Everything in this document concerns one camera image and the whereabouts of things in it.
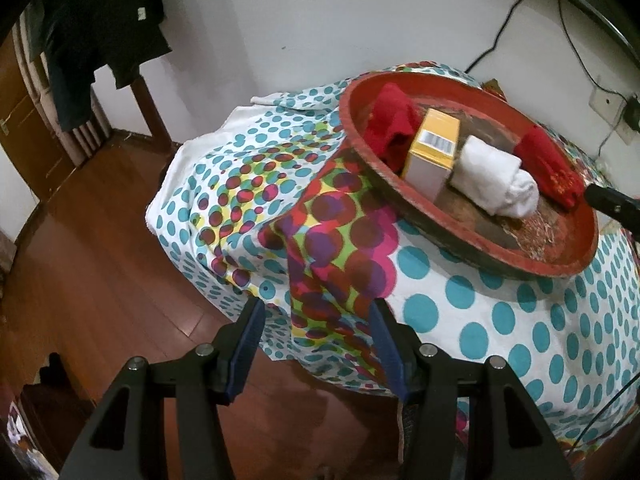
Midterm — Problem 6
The dark hanging clothing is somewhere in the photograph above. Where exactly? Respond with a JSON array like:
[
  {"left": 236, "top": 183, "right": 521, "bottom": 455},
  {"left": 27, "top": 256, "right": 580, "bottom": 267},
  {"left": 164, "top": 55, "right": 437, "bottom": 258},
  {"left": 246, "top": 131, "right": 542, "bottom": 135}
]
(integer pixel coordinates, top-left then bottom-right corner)
[{"left": 25, "top": 0, "right": 173, "bottom": 131}]

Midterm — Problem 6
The beige wall socket plate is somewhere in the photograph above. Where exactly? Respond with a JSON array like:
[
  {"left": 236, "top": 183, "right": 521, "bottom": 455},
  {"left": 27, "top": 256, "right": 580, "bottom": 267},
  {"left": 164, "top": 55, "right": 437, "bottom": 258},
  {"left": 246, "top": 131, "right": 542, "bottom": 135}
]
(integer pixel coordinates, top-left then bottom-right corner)
[{"left": 589, "top": 87, "right": 626, "bottom": 122}]

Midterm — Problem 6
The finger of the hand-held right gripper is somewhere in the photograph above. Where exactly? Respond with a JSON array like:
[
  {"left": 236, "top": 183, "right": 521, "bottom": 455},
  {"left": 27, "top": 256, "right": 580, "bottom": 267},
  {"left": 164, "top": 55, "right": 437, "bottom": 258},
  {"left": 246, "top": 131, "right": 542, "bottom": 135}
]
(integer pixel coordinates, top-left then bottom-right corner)
[{"left": 584, "top": 182, "right": 640, "bottom": 241}]

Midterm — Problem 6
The white sock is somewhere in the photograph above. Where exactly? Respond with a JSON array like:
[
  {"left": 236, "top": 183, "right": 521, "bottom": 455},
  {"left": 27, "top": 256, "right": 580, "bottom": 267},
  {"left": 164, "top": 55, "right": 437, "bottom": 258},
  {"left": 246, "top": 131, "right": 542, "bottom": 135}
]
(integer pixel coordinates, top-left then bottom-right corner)
[{"left": 446, "top": 135, "right": 541, "bottom": 220}]

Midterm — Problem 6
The black wall cable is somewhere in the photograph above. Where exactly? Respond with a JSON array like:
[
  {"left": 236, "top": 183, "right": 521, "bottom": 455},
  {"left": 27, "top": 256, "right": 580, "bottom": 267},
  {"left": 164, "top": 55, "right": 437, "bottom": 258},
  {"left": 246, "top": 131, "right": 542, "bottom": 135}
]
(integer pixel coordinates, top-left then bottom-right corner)
[{"left": 464, "top": 0, "right": 532, "bottom": 72}]

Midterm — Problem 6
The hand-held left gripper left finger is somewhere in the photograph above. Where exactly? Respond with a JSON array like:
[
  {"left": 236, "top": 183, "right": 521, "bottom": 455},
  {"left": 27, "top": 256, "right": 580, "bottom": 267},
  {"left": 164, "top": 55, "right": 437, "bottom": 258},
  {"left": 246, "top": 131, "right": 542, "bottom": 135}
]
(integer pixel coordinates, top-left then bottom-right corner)
[{"left": 60, "top": 299, "right": 267, "bottom": 480}]

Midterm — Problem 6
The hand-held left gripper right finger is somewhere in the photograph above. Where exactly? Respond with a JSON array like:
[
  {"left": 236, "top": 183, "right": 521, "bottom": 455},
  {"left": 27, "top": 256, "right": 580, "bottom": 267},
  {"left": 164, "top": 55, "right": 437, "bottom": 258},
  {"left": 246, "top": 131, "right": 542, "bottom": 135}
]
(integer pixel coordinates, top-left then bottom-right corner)
[{"left": 369, "top": 299, "right": 573, "bottom": 480}]

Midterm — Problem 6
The thin hanging cable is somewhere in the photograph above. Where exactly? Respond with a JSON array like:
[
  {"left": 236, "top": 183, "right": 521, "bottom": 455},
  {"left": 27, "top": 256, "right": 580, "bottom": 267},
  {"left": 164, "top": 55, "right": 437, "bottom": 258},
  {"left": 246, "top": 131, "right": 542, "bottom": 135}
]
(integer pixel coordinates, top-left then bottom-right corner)
[{"left": 597, "top": 127, "right": 618, "bottom": 163}]

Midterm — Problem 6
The black adapter cable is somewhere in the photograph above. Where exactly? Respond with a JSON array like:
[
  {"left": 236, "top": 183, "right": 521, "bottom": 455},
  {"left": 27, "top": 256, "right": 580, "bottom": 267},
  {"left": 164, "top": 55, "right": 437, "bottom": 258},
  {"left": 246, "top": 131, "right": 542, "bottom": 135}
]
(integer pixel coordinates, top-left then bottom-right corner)
[{"left": 556, "top": 0, "right": 628, "bottom": 107}]

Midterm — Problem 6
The yellow cardboard box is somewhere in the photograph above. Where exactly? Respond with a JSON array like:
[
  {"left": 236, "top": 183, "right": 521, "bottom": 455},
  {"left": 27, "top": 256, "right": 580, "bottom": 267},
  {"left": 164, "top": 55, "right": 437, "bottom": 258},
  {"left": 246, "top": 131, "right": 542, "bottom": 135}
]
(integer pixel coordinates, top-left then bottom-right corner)
[{"left": 400, "top": 107, "right": 463, "bottom": 201}]

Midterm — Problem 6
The round red tray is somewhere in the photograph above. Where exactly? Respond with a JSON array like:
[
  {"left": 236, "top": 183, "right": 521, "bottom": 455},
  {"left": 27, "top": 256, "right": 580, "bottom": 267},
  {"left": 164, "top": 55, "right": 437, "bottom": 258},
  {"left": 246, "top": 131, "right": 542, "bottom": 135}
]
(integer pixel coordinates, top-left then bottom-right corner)
[{"left": 339, "top": 72, "right": 599, "bottom": 282}]

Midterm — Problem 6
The polka-dot tablecloth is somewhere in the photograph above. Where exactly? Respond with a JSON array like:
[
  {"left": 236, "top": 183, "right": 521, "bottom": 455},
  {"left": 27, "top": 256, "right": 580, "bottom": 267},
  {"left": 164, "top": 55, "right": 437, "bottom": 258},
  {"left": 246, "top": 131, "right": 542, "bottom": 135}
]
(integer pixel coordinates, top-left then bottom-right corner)
[{"left": 145, "top": 60, "right": 640, "bottom": 453}]

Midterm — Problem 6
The wooden door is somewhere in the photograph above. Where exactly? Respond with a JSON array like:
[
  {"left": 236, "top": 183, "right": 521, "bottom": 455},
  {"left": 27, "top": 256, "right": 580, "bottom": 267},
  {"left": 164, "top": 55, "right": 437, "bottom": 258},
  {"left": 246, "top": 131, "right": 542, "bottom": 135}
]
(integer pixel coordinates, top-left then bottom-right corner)
[{"left": 0, "top": 35, "right": 76, "bottom": 202}]

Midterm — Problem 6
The red sock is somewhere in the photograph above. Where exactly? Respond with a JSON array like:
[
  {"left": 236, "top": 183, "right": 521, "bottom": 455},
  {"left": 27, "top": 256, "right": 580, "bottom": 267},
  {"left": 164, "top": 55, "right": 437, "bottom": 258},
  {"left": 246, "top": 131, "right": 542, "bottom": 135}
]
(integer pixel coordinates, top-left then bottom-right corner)
[
  {"left": 362, "top": 82, "right": 426, "bottom": 171},
  {"left": 514, "top": 125, "right": 587, "bottom": 210}
]

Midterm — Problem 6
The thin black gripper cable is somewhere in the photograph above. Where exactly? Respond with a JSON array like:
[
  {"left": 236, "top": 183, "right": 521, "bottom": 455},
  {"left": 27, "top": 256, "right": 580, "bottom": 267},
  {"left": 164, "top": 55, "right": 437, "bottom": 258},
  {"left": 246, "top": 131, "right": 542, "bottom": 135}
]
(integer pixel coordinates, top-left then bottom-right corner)
[{"left": 570, "top": 372, "right": 640, "bottom": 456}]

